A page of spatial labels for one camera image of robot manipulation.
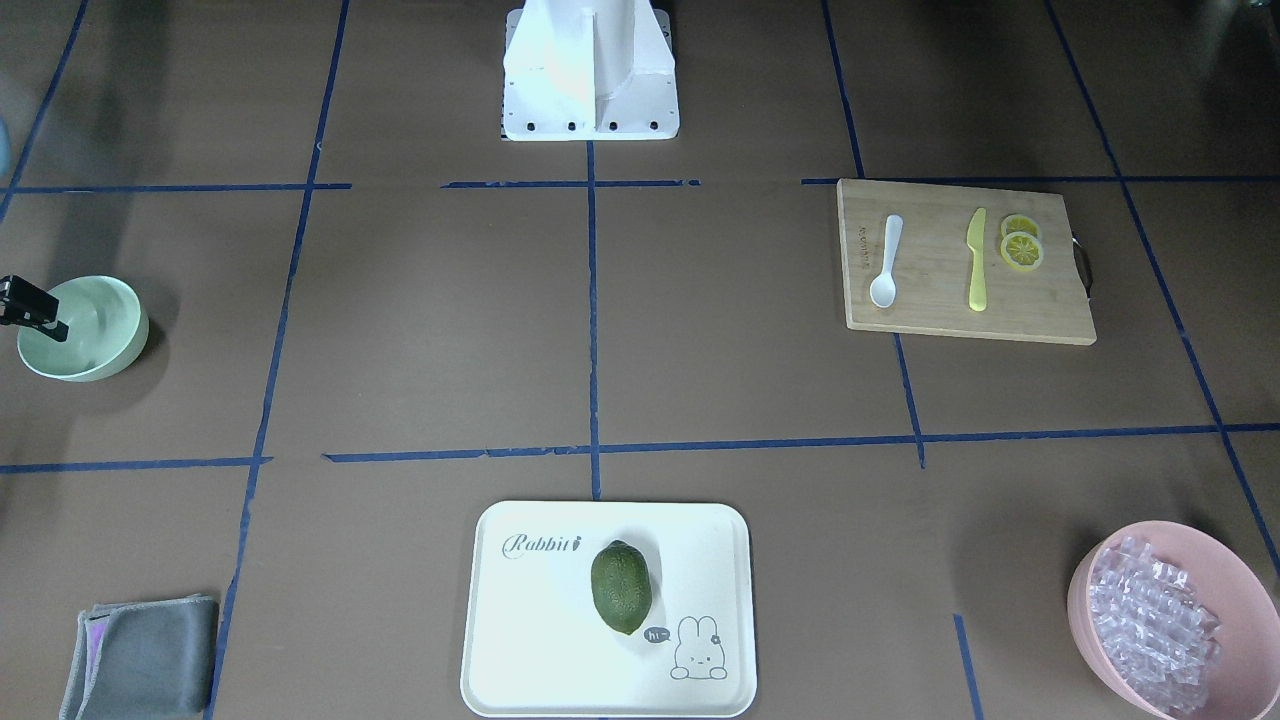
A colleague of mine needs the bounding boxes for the lower lemon slice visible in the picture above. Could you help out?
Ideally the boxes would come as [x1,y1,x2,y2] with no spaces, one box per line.
[998,231,1044,272]

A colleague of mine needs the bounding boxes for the green avocado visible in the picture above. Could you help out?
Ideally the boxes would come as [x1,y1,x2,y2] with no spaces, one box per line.
[590,539,653,635]

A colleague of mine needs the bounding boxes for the bamboo cutting board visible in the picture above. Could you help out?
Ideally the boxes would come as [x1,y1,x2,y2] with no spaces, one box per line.
[836,178,1097,346]

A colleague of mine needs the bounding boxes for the clear ice cubes pile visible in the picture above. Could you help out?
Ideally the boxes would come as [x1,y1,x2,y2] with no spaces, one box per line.
[1085,536,1222,717]

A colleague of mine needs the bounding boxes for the lemon slice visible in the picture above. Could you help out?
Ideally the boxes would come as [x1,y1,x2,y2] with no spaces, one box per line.
[998,231,1044,272]
[1000,214,1042,240]

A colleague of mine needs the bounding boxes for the yellow plastic knife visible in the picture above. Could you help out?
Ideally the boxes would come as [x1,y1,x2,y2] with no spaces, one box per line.
[965,208,988,313]

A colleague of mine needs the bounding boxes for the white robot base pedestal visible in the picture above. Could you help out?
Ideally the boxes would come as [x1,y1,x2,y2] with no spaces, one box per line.
[500,1,681,142]

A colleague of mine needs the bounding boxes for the pink bowl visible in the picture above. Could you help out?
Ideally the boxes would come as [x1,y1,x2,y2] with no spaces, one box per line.
[1066,521,1279,719]

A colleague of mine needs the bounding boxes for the grey folded cloth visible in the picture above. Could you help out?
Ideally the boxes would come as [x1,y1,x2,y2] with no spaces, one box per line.
[58,594,219,719]

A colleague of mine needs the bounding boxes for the upper lemon slice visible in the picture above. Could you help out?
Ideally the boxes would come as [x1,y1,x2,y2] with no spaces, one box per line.
[1000,214,1042,240]

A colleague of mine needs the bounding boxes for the light green bowl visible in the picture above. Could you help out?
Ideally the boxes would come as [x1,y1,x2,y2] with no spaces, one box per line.
[15,275,150,383]

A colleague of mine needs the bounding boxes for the white plastic spoon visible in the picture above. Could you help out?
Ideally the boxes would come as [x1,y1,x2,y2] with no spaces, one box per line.
[868,214,904,309]

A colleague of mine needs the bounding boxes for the cream rabbit tray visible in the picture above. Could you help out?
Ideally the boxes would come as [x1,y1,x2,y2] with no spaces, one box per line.
[460,500,758,719]

